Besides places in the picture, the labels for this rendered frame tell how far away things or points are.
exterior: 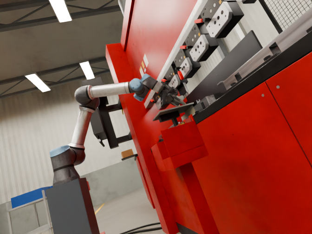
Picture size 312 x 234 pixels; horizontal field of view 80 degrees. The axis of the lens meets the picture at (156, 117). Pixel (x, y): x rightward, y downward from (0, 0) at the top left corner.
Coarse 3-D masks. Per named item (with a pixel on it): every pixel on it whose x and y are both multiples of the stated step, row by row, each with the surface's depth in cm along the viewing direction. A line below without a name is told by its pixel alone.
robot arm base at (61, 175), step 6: (60, 168) 109; (66, 168) 110; (72, 168) 113; (54, 174) 109; (60, 174) 107; (66, 174) 108; (72, 174) 110; (78, 174) 115; (54, 180) 108; (60, 180) 106; (66, 180) 106; (54, 186) 106
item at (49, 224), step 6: (42, 192) 322; (42, 198) 319; (6, 204) 310; (24, 204) 313; (30, 204) 337; (6, 210) 308; (12, 210) 309; (36, 210) 388; (36, 216) 384; (48, 216) 312; (48, 222) 310; (12, 228) 304; (36, 228) 369; (42, 228) 332; (48, 228) 308
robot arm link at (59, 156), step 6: (54, 150) 111; (60, 150) 112; (66, 150) 114; (72, 150) 122; (54, 156) 111; (60, 156) 111; (66, 156) 113; (72, 156) 118; (54, 162) 110; (60, 162) 110; (66, 162) 111; (72, 162) 115; (54, 168) 110
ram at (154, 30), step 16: (144, 0) 152; (160, 0) 130; (176, 0) 113; (192, 0) 100; (144, 16) 160; (160, 16) 135; (176, 16) 117; (144, 32) 168; (160, 32) 141; (176, 32) 121; (128, 48) 223; (144, 48) 177; (160, 48) 148; (176, 48) 126; (144, 64) 187; (160, 64) 155; (160, 80) 163
